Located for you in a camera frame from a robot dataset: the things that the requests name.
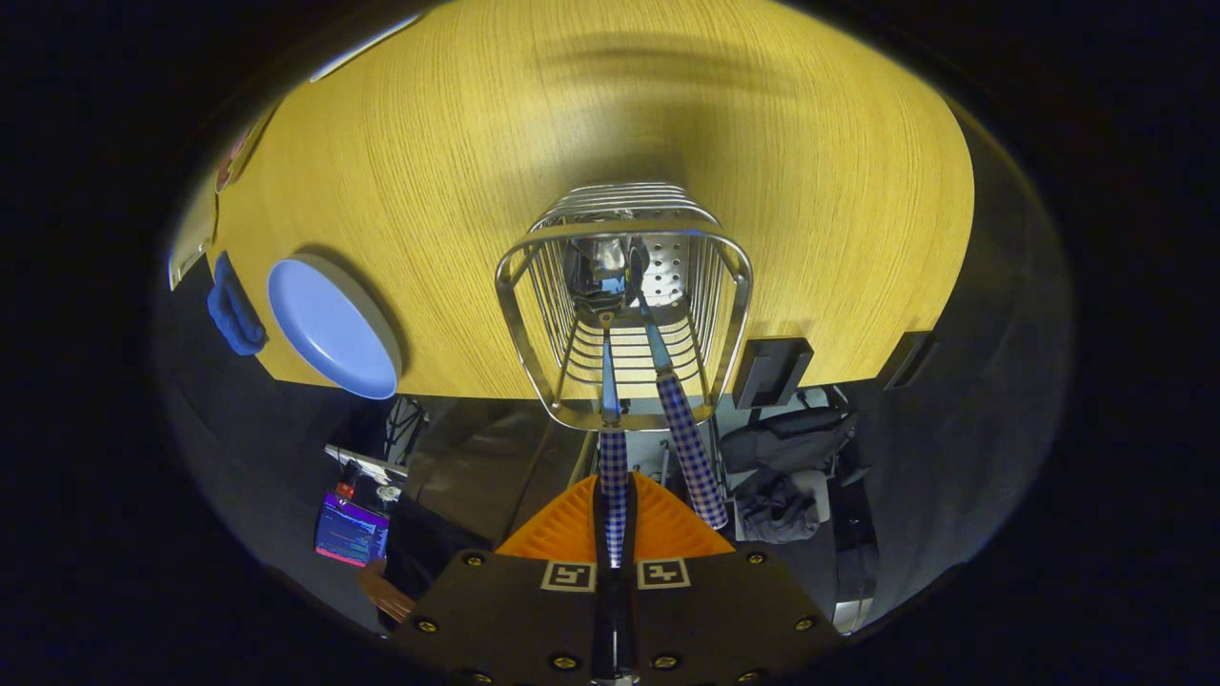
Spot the person's leg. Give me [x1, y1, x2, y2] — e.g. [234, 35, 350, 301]
[405, 400, 573, 544]

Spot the fork with checkered handle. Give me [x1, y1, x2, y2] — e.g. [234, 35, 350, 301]
[624, 238, 730, 531]

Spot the blue round plate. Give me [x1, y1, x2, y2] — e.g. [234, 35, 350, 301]
[266, 253, 403, 400]

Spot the dark grey garment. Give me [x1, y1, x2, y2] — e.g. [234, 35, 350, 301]
[734, 469, 823, 544]

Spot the spoon with checkered handle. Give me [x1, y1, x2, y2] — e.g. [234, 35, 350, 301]
[570, 238, 635, 571]

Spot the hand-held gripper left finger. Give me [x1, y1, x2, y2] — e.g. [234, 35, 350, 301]
[396, 472, 616, 686]

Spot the white oval food plate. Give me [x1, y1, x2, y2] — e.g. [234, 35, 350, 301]
[214, 105, 277, 194]

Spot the computer screen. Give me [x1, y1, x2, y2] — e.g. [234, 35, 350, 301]
[315, 491, 390, 569]

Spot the black table bracket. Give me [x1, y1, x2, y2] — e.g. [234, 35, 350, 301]
[732, 336, 814, 411]
[877, 331, 940, 392]

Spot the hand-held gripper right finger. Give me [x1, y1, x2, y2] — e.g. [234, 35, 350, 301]
[615, 470, 844, 686]

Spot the blue folded towel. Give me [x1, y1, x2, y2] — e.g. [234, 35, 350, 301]
[207, 252, 269, 357]

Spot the white toaster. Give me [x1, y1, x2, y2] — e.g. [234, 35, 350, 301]
[168, 181, 220, 292]

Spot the metal wire basket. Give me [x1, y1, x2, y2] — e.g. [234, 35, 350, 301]
[495, 182, 754, 433]

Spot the black tripod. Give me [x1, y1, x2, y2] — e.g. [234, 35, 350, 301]
[384, 395, 427, 465]

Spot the dark grey bag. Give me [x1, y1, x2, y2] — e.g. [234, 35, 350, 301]
[720, 407, 864, 474]

